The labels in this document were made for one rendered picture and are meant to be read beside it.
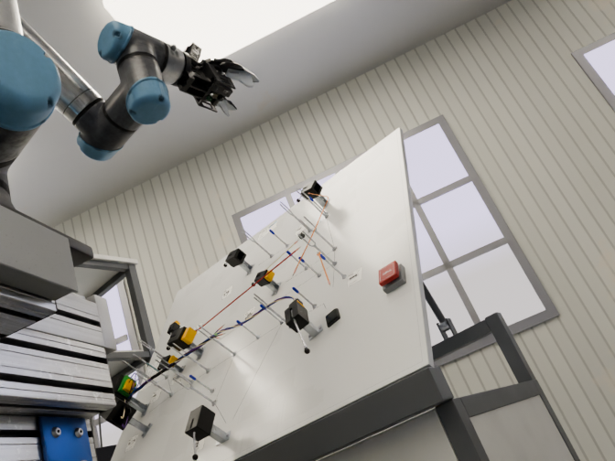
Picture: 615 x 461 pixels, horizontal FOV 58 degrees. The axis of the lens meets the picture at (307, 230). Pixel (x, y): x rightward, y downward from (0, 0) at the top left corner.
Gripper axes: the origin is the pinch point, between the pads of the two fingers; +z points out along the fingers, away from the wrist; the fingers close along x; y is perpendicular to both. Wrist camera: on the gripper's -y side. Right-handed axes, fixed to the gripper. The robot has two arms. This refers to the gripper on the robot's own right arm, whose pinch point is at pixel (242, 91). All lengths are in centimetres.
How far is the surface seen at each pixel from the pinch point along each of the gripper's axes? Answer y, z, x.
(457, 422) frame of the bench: 82, 15, -4
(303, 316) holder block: 44, 19, -27
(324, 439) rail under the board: 72, 9, -29
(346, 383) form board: 64, 14, -21
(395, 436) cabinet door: 78, 14, -17
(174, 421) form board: 40, 21, -85
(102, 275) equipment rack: -43, 42, -123
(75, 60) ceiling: -153, 43, -95
